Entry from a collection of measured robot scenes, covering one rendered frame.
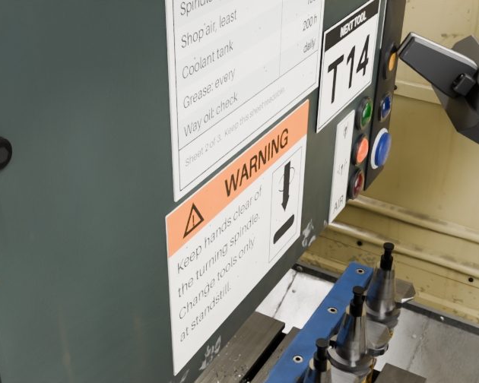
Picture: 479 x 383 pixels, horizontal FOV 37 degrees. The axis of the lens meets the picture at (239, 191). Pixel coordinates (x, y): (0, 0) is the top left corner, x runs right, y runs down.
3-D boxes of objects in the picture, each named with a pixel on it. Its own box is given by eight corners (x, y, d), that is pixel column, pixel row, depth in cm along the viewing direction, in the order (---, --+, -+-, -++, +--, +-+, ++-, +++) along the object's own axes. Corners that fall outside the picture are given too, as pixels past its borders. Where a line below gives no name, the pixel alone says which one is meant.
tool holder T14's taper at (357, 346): (337, 333, 98) (341, 296, 95) (369, 341, 97) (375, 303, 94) (331, 356, 95) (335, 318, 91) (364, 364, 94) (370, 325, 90)
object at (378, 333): (394, 330, 101) (395, 327, 101) (382, 354, 98) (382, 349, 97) (349, 314, 104) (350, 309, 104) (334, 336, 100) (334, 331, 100)
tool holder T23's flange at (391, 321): (361, 297, 109) (363, 285, 107) (401, 305, 107) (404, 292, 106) (353, 324, 104) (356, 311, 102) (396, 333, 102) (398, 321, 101)
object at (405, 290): (420, 288, 110) (420, 284, 109) (408, 308, 106) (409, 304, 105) (376, 273, 112) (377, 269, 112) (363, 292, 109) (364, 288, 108)
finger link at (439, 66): (417, 27, 56) (477, 65, 58) (391, 60, 57) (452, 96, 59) (421, 34, 55) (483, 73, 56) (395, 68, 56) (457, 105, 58)
